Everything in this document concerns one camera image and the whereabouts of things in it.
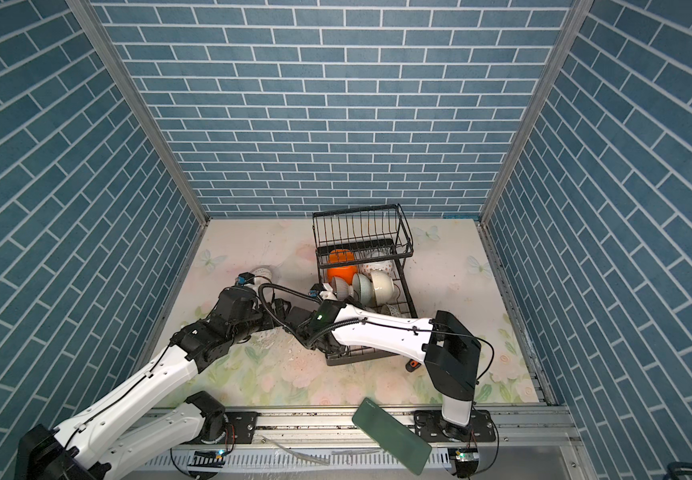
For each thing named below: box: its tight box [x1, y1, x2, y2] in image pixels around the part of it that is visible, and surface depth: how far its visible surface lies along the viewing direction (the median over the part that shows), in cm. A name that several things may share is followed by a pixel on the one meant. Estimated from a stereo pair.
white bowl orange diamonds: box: [358, 260, 396, 277], surface depth 101 cm
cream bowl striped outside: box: [371, 269, 400, 305], surface depth 93 cm
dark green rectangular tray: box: [352, 397, 433, 476], surface depth 74 cm
